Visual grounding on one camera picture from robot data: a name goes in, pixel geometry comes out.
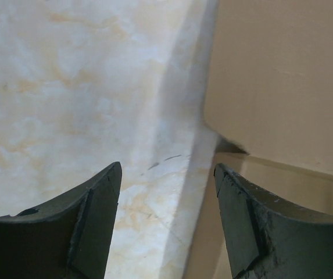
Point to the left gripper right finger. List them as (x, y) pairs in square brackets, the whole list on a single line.
[(267, 236)]

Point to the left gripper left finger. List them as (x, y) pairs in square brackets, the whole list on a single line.
[(68, 236)]

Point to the brown cardboard box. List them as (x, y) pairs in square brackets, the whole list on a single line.
[(270, 95)]

